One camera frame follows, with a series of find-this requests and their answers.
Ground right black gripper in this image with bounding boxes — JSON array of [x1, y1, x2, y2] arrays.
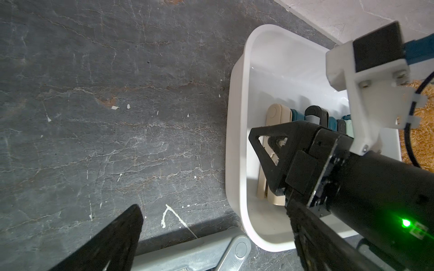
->
[[249, 121, 354, 208]]

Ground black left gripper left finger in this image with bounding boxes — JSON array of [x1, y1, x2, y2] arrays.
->
[[51, 204, 144, 271]]

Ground white storage box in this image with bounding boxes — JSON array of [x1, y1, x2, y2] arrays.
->
[[226, 24, 354, 252]]

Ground black pliers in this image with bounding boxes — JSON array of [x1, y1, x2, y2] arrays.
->
[[337, 119, 347, 134], [304, 105, 329, 128]]

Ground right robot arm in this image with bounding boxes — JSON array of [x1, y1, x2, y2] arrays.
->
[[249, 121, 434, 271]]

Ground light green pliers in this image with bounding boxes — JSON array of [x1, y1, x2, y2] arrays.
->
[[345, 120, 354, 138]]

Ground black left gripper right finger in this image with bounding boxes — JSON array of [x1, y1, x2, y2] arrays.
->
[[286, 200, 381, 271]]

